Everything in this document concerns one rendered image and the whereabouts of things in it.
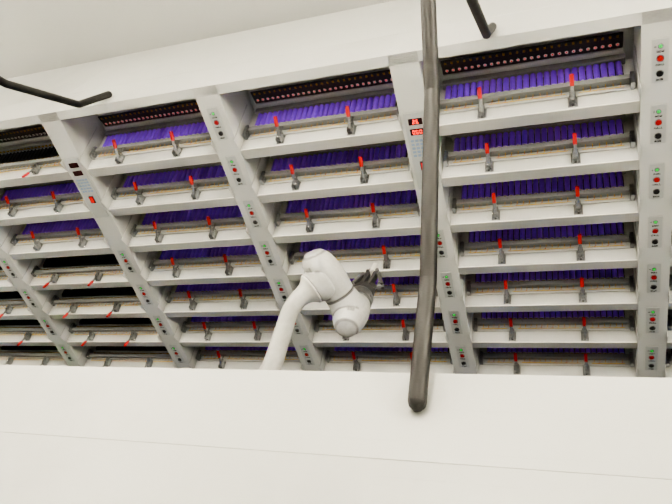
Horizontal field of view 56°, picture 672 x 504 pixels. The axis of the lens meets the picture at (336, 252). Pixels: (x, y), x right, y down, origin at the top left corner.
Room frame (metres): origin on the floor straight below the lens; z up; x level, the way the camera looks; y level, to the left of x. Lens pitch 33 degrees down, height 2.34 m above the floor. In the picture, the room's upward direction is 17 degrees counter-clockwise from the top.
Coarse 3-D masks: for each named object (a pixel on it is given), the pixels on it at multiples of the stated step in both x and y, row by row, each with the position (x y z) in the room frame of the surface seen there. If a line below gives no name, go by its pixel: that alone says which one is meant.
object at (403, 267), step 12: (288, 252) 2.21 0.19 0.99; (288, 264) 2.18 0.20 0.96; (300, 264) 2.16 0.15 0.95; (348, 264) 2.06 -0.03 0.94; (360, 264) 2.04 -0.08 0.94; (372, 264) 2.02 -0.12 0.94; (396, 264) 1.97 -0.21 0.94; (408, 264) 1.95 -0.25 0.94; (288, 276) 2.15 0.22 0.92; (300, 276) 2.12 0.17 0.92; (384, 276) 1.98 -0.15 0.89; (396, 276) 1.96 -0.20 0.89
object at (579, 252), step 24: (480, 240) 1.90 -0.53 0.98; (504, 240) 1.86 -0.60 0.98; (528, 240) 1.81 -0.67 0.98; (552, 240) 1.77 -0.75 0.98; (576, 240) 1.73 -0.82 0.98; (600, 240) 1.69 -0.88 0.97; (624, 240) 1.66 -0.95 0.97; (480, 264) 1.82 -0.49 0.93; (504, 264) 1.78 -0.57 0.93; (528, 264) 1.74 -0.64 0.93; (552, 264) 1.70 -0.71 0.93; (576, 264) 1.67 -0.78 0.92; (600, 264) 1.64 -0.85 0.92; (624, 264) 1.61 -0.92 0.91
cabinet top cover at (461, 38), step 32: (608, 0) 1.75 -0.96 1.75; (448, 32) 1.92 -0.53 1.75; (512, 32) 1.74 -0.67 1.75; (544, 32) 1.69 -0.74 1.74; (576, 32) 1.66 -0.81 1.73; (256, 64) 2.23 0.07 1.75; (288, 64) 2.11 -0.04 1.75; (320, 64) 2.00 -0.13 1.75; (352, 64) 1.93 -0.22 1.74; (384, 64) 1.89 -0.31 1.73; (128, 96) 2.34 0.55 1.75; (160, 96) 2.24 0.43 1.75; (192, 96) 2.19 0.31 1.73
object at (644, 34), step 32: (640, 0) 1.67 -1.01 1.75; (640, 32) 1.61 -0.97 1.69; (640, 64) 1.60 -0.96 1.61; (640, 128) 1.59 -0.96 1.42; (640, 160) 1.59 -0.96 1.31; (640, 192) 1.58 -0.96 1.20; (640, 224) 1.58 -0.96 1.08; (640, 256) 1.58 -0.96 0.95; (640, 288) 1.58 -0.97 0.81; (640, 320) 1.58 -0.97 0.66; (640, 352) 1.58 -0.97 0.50
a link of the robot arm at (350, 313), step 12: (336, 300) 1.55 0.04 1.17; (348, 300) 1.55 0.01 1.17; (360, 300) 1.56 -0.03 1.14; (336, 312) 1.53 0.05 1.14; (348, 312) 1.51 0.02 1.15; (360, 312) 1.52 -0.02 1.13; (336, 324) 1.50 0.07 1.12; (348, 324) 1.49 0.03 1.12; (360, 324) 1.49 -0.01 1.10; (348, 336) 1.49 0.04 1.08
